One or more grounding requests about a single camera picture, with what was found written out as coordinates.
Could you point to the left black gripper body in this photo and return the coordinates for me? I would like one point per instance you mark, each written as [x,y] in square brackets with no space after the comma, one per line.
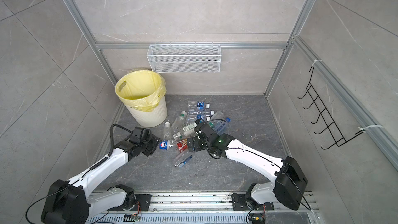
[151,144]

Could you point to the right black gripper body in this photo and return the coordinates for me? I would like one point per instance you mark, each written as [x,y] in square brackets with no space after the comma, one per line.
[198,144]

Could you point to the Pepsi bottle blue cap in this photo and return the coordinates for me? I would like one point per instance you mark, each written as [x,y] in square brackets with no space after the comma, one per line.
[167,145]

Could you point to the clear bottle red blue label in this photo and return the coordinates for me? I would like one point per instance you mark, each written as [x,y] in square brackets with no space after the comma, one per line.
[182,159]

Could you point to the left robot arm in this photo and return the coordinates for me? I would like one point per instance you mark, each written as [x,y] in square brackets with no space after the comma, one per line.
[71,202]

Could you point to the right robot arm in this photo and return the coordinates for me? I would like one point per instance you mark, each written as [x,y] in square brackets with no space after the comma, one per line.
[287,182]

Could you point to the white ribbed trash bin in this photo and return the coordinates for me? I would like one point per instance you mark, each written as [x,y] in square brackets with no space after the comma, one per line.
[150,119]

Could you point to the yellow plastic bin liner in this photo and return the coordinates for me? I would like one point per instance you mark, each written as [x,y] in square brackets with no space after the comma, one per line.
[141,90]

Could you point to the soda water bottle blue cap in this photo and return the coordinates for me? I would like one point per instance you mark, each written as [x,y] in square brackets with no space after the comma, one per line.
[221,126]

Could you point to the slim clear bottle white cap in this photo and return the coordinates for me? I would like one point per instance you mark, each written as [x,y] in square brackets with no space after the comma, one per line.
[167,132]

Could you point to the clear bottle white printed label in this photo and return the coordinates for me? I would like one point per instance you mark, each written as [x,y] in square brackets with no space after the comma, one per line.
[185,132]

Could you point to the red yellow label bottle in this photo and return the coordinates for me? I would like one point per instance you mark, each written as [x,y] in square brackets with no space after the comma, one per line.
[182,145]

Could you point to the Pocari Sweat clear bottle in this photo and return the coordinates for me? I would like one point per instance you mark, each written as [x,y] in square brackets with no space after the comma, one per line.
[192,118]

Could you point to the clear crushed bottle blue cap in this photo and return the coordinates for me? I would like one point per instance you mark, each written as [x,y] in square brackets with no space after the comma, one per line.
[201,112]

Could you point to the clear bottle blue label top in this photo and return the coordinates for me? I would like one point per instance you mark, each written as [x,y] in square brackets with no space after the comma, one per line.
[198,105]

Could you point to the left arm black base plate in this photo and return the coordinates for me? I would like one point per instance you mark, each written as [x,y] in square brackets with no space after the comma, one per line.
[142,201]

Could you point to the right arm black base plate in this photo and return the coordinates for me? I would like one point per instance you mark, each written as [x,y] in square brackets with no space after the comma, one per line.
[241,202]

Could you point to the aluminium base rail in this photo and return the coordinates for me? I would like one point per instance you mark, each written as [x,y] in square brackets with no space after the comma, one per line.
[208,208]

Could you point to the white wire mesh basket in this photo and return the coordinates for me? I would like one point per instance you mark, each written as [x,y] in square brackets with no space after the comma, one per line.
[187,58]

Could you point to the black wire hook rack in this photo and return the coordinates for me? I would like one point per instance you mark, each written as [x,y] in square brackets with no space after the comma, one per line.
[325,116]

